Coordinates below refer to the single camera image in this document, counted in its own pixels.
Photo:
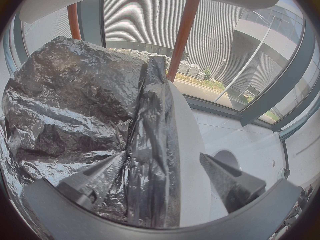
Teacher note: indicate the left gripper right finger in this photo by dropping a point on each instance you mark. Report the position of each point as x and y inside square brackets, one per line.
[232, 186]

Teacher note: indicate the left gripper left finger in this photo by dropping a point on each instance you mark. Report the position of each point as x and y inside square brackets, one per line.
[97, 181]

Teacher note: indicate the black plastic bag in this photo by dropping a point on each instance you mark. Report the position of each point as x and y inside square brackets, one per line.
[75, 84]

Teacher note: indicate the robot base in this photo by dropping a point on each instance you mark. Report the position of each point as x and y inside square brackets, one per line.
[283, 174]

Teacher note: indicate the white trash bin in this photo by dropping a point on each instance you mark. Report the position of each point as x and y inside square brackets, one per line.
[225, 156]

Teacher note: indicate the white chair with wooden legs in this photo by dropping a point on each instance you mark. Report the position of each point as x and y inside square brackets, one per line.
[190, 159]

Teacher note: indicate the window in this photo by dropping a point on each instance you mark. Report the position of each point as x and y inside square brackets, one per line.
[91, 21]

